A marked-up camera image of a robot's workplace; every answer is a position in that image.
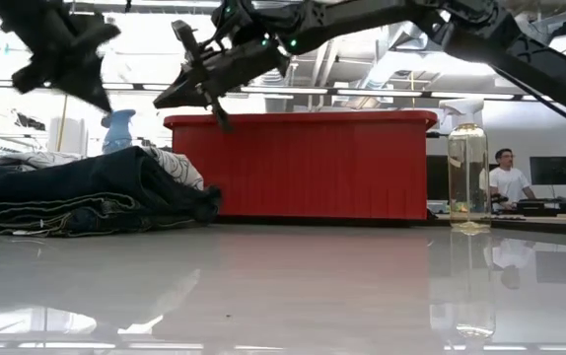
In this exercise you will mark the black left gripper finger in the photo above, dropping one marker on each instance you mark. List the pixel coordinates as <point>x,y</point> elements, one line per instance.
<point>88,84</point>

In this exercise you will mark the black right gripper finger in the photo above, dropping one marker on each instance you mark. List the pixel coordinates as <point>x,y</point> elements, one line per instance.
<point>184,91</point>

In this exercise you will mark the white patterned garment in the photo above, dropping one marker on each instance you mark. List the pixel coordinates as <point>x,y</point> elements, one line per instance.
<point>179,167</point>

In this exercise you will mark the dark blue denim jeans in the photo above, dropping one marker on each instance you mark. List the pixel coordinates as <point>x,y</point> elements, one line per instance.
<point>91,197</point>

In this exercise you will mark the clear spray bottle white trigger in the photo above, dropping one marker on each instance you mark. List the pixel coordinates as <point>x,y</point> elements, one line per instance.
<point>469,172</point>

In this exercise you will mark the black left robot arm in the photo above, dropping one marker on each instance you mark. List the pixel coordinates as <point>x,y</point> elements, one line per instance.
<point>21,7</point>

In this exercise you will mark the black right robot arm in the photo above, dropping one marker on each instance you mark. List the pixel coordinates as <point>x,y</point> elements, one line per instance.
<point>411,15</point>

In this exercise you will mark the red plastic laundry bin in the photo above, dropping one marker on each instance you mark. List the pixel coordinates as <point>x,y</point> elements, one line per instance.
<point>312,167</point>

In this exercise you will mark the blue Febreze spray bottle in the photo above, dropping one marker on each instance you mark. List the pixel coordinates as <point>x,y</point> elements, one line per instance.
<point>118,130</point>

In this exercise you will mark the white cylindrical container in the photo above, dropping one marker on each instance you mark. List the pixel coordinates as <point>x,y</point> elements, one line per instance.
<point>68,138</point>

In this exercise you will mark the long ceiling light bar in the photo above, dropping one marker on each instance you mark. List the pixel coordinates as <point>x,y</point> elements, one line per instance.
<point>386,92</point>

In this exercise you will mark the dark wide partition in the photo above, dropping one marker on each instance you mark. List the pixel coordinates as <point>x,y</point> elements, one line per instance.
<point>436,177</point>

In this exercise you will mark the person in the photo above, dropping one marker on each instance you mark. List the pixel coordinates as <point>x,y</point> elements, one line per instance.
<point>510,182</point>

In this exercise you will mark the light wooden desk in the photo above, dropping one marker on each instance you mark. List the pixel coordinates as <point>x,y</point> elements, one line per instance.
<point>549,222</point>

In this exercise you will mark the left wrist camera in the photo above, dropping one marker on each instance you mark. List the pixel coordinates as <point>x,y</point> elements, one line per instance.
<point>100,34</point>

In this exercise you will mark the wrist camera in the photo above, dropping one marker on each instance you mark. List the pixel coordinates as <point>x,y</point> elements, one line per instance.
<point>100,34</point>
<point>184,34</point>

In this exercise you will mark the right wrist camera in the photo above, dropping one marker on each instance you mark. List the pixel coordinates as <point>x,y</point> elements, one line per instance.
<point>184,34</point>

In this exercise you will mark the smooth silver ventilation duct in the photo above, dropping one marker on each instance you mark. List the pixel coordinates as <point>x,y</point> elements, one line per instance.
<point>386,54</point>

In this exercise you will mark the black wall monitor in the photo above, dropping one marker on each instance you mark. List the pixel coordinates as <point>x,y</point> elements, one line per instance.
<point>554,171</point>

